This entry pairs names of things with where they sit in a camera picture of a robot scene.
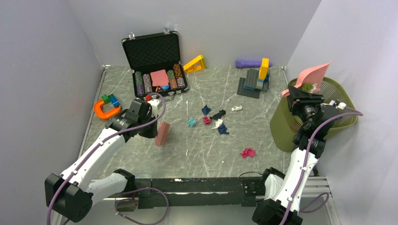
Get black paper scrap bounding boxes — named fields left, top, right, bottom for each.
left=209, top=110, right=226, bottom=120

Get pink paper scrap front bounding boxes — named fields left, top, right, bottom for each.
left=240, top=148, right=256, bottom=158

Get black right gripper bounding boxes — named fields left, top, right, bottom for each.
left=287, top=85, right=325, bottom=129

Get magenta paper scrap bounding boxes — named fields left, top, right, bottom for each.
left=202, top=116, right=212, bottom=125

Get light blue paper scrap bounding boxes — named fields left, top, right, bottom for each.
left=187, top=118, right=196, bottom=128

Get black poker chip case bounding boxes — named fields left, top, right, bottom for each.
left=121, top=29, right=189, bottom=99

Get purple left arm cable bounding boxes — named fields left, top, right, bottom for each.
left=46, top=92, right=170, bottom=225

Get green and blue blocks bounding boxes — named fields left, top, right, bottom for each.
left=101, top=94, right=120, bottom=107

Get grey building block baseplate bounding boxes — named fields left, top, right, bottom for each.
left=237, top=69, right=270, bottom=99

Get yellow tall building block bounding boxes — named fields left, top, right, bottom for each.
left=258, top=58, right=269, bottom=82

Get olive green mesh wastebasket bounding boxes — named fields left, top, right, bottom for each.
left=269, top=77, right=354, bottom=152

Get pink hand brush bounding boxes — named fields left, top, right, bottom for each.
left=155, top=121, right=170, bottom=146

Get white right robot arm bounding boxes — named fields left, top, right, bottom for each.
left=252, top=86, right=346, bottom=225

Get green paper scrap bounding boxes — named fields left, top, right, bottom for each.
left=299, top=83, right=317, bottom=93

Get orange plastic ring toy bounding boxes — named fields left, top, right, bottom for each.
left=93, top=99, right=122, bottom=120

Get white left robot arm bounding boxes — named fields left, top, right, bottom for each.
left=45, top=98, right=165, bottom=225

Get purple cylinder toy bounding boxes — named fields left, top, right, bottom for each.
left=235, top=60, right=262, bottom=68

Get pink card in case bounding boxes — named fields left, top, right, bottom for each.
left=150, top=69, right=169, bottom=86

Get pink plastic dustpan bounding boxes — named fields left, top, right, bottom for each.
left=293, top=62, right=332, bottom=94

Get dark blue paper scrap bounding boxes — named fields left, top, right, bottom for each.
left=217, top=124, right=230, bottom=135

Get yellow triangular toy block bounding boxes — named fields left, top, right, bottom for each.
left=183, top=55, right=207, bottom=73

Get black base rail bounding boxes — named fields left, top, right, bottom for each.
left=127, top=177, right=266, bottom=209

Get white paper scrap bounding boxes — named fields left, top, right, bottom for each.
left=212, top=119, right=223, bottom=129

